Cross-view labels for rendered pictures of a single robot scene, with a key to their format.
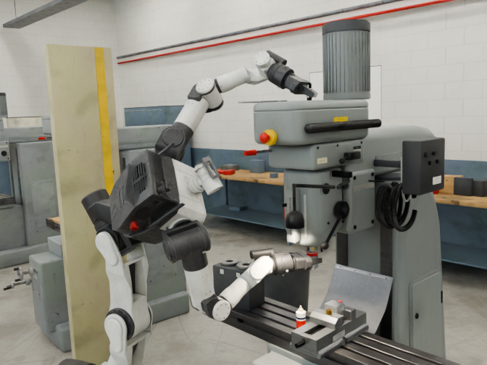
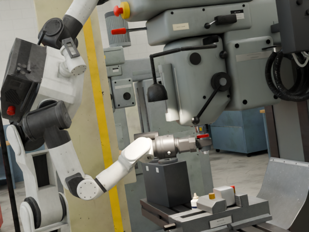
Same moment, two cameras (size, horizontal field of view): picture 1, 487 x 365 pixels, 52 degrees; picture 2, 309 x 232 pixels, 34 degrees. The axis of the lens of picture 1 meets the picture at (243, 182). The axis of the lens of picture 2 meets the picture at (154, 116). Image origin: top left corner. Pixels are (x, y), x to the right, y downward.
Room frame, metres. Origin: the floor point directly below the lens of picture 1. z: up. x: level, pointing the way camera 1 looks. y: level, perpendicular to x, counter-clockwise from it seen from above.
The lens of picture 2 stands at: (0.21, -0.90, 1.46)
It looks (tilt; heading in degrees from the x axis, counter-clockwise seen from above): 3 degrees down; 24
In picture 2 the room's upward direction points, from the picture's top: 9 degrees counter-clockwise
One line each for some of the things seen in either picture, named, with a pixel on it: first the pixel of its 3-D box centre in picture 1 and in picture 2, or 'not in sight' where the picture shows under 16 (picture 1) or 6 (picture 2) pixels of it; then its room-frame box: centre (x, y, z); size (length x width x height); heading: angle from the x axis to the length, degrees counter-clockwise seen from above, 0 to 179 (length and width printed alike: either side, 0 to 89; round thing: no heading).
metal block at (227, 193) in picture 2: (334, 310); (224, 196); (1.93, -0.35, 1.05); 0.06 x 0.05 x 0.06; 45
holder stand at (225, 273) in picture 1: (238, 282); (165, 180); (2.32, 0.04, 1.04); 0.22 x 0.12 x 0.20; 51
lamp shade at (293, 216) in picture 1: (294, 219); (156, 92); (1.84, -0.19, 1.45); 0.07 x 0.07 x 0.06
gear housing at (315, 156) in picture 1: (317, 153); (197, 24); (2.04, -0.31, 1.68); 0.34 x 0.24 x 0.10; 132
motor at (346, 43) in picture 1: (346, 61); not in sight; (2.19, -0.46, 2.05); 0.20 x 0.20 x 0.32
